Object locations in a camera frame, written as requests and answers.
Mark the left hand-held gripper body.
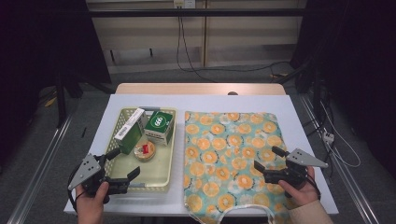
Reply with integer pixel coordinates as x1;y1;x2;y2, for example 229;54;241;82
67;153;130;197

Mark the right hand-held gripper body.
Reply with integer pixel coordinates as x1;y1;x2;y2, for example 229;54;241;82
263;147;330;189

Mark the cream plastic basket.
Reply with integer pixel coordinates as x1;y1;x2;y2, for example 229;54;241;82
103;106;178;192

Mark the tall green white box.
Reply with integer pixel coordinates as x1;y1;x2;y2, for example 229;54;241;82
114;107;149;156

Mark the orange print cloth bag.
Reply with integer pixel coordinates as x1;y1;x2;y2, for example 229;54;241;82
183;110;300;224

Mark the green cube box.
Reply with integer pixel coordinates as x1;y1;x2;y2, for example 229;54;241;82
144;110;176;147

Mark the person's right hand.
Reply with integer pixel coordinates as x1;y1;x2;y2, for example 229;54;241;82
277;166;321;208

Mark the person's left hand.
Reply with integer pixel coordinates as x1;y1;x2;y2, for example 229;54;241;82
75;181;110;216

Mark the white power strip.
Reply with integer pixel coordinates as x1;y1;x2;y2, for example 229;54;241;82
321;130;335;145

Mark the black metal stand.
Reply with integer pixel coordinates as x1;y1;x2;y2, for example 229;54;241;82
54;69;116;129
276;59;328;125

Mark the dark curtain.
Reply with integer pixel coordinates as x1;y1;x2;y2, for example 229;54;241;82
0;0;112;166
290;0;396;178

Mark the black horizontal bar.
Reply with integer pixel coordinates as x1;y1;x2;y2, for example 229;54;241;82
87;8;307;18

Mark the left hand-held gripper cable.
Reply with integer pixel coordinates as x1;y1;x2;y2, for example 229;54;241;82
67;164;85;214

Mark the hand-held gripper cable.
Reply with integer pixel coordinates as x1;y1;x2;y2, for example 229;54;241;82
306;174;322;200
67;164;85;214

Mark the right hand-held gripper cable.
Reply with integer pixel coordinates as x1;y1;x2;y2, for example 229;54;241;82
306;174;322;200

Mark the metal floor rail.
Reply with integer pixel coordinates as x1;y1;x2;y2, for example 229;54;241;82
6;115;74;224
298;92;381;224

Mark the white floor cable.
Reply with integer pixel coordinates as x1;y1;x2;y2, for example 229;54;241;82
320;102;362;169

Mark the black wall cable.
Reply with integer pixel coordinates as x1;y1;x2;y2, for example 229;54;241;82
176;7;292;83

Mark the white wall socket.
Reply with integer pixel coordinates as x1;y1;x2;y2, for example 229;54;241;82
173;0;196;9

